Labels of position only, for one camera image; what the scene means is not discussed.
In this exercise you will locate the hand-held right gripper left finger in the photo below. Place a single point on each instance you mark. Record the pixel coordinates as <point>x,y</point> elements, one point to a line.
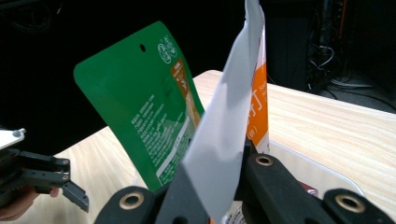
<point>180,199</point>

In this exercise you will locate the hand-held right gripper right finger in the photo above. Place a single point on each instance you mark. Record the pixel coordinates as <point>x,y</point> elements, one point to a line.
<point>274,193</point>

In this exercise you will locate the clear plastic container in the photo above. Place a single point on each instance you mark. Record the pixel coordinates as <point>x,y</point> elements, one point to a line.
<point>311,169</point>

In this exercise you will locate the white and orange packet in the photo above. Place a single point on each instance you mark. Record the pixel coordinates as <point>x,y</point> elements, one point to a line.
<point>224,124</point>

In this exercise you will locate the green and red snack pouch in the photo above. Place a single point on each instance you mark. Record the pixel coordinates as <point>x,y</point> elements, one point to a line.
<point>137,105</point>

